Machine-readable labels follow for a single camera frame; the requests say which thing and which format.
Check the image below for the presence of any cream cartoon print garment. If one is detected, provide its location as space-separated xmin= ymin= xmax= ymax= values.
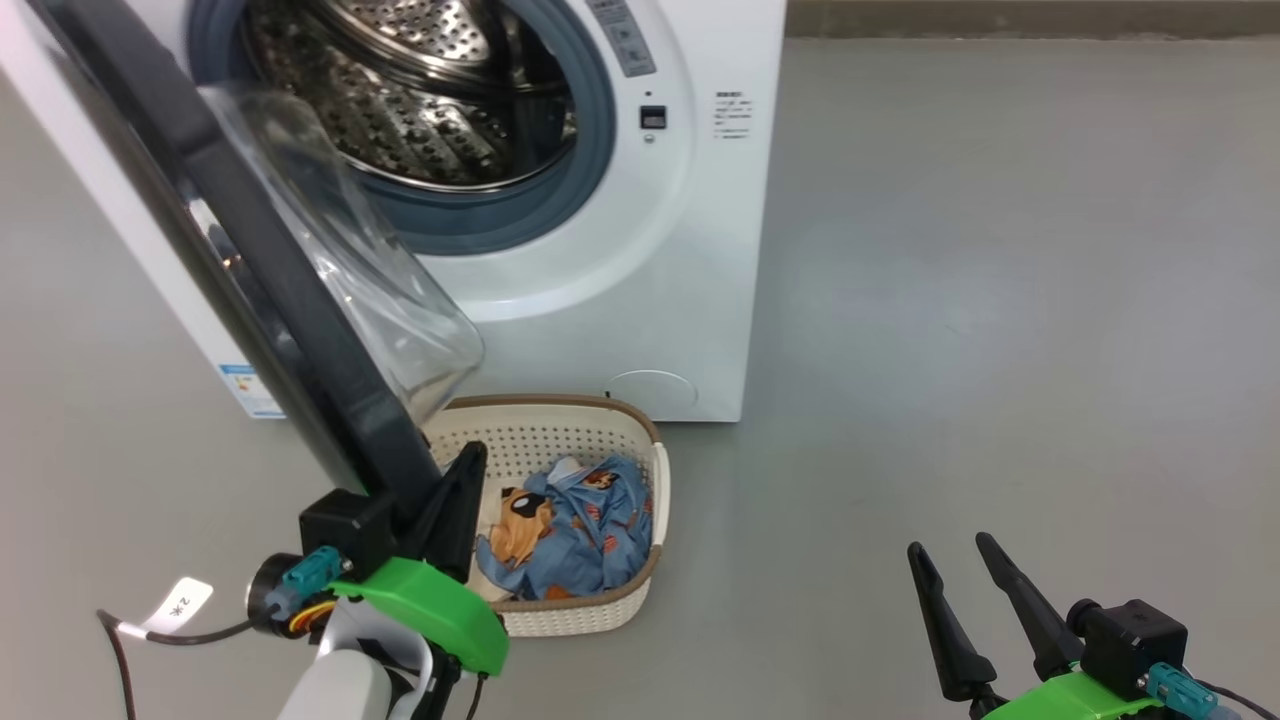
xmin=488 ymin=487 xmax=556 ymax=566

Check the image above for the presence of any grey rubber door gasket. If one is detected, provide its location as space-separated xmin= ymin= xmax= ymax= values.
xmin=186 ymin=0 xmax=618 ymax=256

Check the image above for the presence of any thin black cable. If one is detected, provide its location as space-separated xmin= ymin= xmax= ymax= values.
xmin=97 ymin=605 xmax=286 ymax=720
xmin=1190 ymin=680 xmax=1280 ymax=720

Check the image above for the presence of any grey warning sticker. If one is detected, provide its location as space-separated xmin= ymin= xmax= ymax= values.
xmin=588 ymin=0 xmax=658 ymax=79

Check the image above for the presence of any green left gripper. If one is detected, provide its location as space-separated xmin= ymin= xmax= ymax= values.
xmin=330 ymin=440 xmax=511 ymax=720

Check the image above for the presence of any washing machine door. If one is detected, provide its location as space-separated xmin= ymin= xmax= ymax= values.
xmin=20 ymin=0 xmax=488 ymax=506

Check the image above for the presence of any white paper cable tag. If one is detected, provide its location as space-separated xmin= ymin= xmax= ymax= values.
xmin=118 ymin=577 xmax=214 ymax=641

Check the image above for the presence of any teal cable connector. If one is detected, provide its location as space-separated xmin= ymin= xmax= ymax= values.
xmin=283 ymin=547 xmax=346 ymax=593
xmin=1145 ymin=662 xmax=1221 ymax=716

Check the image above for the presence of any blue patterned garment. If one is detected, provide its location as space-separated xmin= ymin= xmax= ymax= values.
xmin=475 ymin=455 xmax=654 ymax=601

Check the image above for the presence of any round white filter cover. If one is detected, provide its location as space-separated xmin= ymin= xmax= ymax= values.
xmin=607 ymin=370 xmax=699 ymax=411

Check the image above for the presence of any stainless steel washing machine drum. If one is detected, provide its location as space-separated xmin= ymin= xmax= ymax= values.
xmin=240 ymin=0 xmax=579 ymax=191

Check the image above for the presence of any cream perforated laundry basket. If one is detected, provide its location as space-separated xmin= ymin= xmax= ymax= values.
xmin=420 ymin=393 xmax=671 ymax=638

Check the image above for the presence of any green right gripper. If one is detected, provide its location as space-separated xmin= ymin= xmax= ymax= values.
xmin=907 ymin=532 xmax=1166 ymax=720

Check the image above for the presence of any white front-load washing machine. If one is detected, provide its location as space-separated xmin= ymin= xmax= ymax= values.
xmin=0 ymin=0 xmax=788 ymax=423

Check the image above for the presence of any blue energy label sticker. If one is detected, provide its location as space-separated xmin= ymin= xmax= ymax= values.
xmin=218 ymin=363 xmax=286 ymax=419

